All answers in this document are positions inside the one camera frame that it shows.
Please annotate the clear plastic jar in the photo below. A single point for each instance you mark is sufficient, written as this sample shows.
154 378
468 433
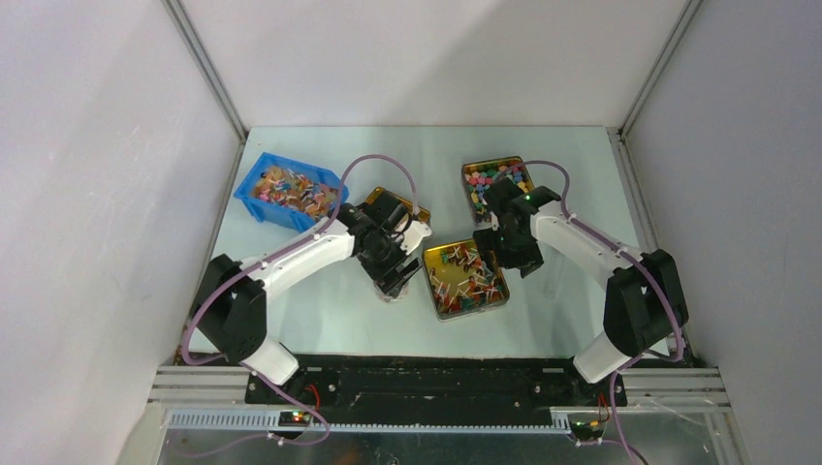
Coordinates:
402 293

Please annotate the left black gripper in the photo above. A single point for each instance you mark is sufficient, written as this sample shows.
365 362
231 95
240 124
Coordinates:
388 276

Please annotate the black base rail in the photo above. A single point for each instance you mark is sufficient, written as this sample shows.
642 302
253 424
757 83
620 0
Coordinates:
445 391

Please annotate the gold tin with lollipops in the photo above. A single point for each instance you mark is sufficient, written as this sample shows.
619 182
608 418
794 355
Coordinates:
463 280

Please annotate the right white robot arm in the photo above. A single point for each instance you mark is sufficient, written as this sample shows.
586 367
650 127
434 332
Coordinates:
644 299

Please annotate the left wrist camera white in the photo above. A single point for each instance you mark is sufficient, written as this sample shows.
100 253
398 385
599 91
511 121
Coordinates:
409 234

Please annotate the gold tin pastel candies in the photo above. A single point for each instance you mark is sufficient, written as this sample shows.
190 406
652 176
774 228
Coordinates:
477 177

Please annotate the blue plastic candy bin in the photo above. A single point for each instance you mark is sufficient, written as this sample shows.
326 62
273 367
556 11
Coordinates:
289 193

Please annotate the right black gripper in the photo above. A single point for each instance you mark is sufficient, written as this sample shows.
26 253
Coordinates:
487 239

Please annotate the gold tin orange gummies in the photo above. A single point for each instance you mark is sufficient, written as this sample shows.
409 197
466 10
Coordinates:
381 197

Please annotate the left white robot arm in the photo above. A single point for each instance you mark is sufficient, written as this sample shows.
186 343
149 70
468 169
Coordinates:
230 307

